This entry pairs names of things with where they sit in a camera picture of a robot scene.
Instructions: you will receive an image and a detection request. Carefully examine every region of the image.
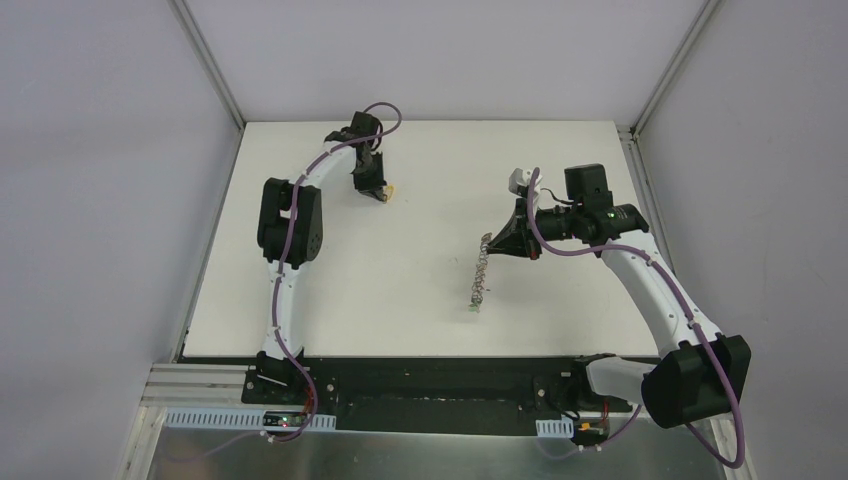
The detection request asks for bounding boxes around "right white slotted cable duct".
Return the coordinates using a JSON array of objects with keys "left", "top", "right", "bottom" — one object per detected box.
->
[{"left": 535, "top": 416, "right": 575, "bottom": 439}]

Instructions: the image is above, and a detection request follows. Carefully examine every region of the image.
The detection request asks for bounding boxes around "purple cable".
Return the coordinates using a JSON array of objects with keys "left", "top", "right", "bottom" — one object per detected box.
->
[
  {"left": 524, "top": 167, "right": 749, "bottom": 470},
  {"left": 158, "top": 101, "right": 404, "bottom": 462}
]

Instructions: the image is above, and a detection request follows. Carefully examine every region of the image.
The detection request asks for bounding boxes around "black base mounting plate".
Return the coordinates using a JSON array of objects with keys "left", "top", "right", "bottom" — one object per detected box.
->
[{"left": 240, "top": 356, "right": 634, "bottom": 439}]

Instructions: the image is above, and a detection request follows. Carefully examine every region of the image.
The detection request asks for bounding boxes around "aluminium frame post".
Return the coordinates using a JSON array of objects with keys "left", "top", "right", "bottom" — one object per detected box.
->
[
  {"left": 168, "top": 0, "right": 246, "bottom": 132},
  {"left": 630, "top": 0, "right": 725, "bottom": 141}
]

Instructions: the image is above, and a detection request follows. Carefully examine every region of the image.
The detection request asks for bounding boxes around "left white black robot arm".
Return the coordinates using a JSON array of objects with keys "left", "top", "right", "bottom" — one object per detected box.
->
[{"left": 256, "top": 106, "right": 390, "bottom": 405}]

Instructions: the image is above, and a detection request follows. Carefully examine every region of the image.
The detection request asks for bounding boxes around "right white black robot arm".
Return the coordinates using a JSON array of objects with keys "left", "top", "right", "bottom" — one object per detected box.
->
[{"left": 487, "top": 164, "right": 751, "bottom": 428}]

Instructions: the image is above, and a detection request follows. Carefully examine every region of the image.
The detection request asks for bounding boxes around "left aluminium frame post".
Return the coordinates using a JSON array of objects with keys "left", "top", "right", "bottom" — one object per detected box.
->
[{"left": 168, "top": 0, "right": 246, "bottom": 132}]

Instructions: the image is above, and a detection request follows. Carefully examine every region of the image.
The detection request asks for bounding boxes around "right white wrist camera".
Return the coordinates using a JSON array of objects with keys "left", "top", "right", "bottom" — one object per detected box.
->
[{"left": 508, "top": 168, "right": 532, "bottom": 198}]

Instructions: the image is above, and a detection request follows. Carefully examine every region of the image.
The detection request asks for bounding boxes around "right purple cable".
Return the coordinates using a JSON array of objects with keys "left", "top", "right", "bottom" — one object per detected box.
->
[{"left": 524, "top": 167, "right": 749, "bottom": 470}]

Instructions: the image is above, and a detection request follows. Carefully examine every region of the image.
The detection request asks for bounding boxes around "left white slotted cable duct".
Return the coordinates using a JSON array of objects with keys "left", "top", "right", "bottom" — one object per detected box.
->
[{"left": 163, "top": 407, "right": 307, "bottom": 433}]

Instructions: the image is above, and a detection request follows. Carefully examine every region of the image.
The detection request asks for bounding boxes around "metal disc with key rings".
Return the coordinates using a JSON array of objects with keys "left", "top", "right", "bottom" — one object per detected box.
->
[{"left": 469, "top": 232, "right": 493, "bottom": 307}]

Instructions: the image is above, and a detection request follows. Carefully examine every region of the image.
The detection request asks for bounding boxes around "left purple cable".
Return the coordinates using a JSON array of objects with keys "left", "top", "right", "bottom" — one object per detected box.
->
[{"left": 158, "top": 101, "right": 404, "bottom": 462}]

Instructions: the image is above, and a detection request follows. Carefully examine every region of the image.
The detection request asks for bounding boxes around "right aluminium frame post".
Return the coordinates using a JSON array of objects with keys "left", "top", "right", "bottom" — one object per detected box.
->
[{"left": 630, "top": 0, "right": 725, "bottom": 141}]

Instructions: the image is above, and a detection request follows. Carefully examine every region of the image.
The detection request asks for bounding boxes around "white slotted cable duct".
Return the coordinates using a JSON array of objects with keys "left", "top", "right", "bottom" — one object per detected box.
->
[
  {"left": 163, "top": 407, "right": 307, "bottom": 433},
  {"left": 535, "top": 416, "right": 575, "bottom": 439}
]

